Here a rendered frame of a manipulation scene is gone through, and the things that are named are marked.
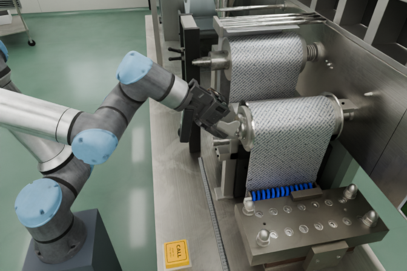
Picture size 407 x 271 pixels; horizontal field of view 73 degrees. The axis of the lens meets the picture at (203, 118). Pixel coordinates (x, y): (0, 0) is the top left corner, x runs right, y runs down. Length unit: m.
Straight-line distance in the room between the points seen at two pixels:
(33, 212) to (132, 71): 0.47
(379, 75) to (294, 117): 0.23
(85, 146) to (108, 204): 1.69
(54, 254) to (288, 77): 0.91
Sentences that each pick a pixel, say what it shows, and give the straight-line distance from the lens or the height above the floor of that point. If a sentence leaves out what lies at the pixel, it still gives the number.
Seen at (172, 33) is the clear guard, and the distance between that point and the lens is 1.66.
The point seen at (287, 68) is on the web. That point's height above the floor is 1.32.
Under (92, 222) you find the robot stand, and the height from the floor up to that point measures 0.90.
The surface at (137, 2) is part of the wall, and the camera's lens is 6.29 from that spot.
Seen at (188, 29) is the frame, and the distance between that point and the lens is 0.91.
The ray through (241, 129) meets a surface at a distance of 0.76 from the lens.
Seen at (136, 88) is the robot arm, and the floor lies 1.43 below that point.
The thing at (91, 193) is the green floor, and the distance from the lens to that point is 2.35.
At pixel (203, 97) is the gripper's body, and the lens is 0.66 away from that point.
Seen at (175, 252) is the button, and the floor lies 0.92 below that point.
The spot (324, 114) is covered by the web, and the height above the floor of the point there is 1.30.
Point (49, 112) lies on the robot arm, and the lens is 0.62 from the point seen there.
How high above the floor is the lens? 1.75
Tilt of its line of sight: 38 degrees down
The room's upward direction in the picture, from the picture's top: straight up
